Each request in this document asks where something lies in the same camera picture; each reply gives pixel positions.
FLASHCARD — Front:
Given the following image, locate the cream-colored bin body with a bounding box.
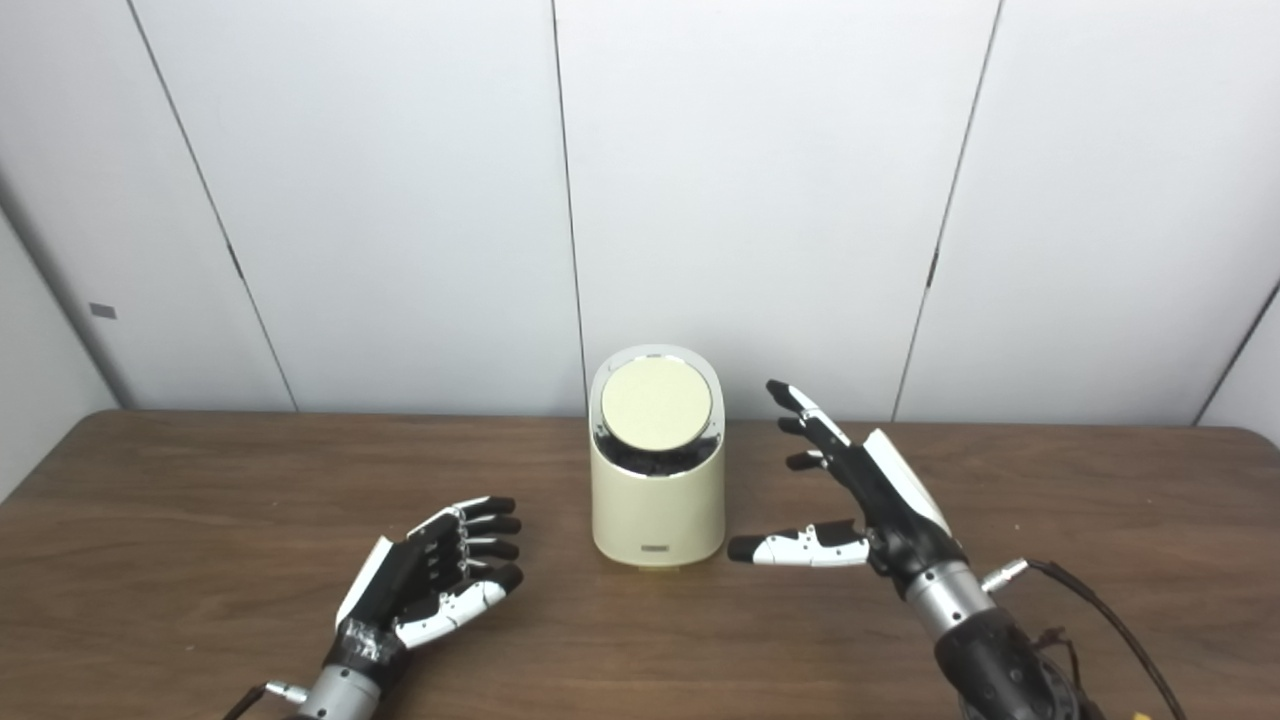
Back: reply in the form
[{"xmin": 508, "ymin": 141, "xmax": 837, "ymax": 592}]
[{"xmin": 588, "ymin": 344, "xmax": 727, "ymax": 571}]

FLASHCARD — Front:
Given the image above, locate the thin black arm wire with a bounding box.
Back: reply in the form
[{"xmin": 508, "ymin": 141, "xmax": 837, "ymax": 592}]
[{"xmin": 1035, "ymin": 625, "xmax": 1086, "ymax": 701}]

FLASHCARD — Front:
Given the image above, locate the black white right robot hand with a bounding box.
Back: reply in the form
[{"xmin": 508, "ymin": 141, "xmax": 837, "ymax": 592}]
[{"xmin": 727, "ymin": 379, "xmax": 969, "ymax": 601}]

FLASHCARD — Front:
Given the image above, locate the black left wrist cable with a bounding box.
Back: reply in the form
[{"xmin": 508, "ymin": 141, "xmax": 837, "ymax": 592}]
[{"xmin": 222, "ymin": 680, "xmax": 311, "ymax": 720}]

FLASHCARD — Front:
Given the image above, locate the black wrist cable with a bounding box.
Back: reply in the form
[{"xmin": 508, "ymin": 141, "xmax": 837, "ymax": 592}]
[
  {"xmin": 222, "ymin": 680, "xmax": 311, "ymax": 720},
  {"xmin": 980, "ymin": 558, "xmax": 1191, "ymax": 720}
]

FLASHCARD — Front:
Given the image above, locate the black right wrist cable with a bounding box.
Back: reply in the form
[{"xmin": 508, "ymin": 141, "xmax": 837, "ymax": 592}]
[{"xmin": 980, "ymin": 558, "xmax": 1191, "ymax": 720}]

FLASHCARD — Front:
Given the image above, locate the black bin liner bag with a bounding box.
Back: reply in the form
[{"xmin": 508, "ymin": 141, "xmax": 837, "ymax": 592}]
[{"xmin": 595, "ymin": 425, "xmax": 723, "ymax": 478}]

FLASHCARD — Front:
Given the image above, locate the cream round bin lid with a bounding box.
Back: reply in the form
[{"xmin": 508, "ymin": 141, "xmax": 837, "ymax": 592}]
[{"xmin": 600, "ymin": 357, "xmax": 714, "ymax": 451}]

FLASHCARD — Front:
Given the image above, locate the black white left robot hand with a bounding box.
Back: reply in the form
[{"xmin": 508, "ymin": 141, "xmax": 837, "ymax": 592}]
[{"xmin": 322, "ymin": 496, "xmax": 525, "ymax": 691}]

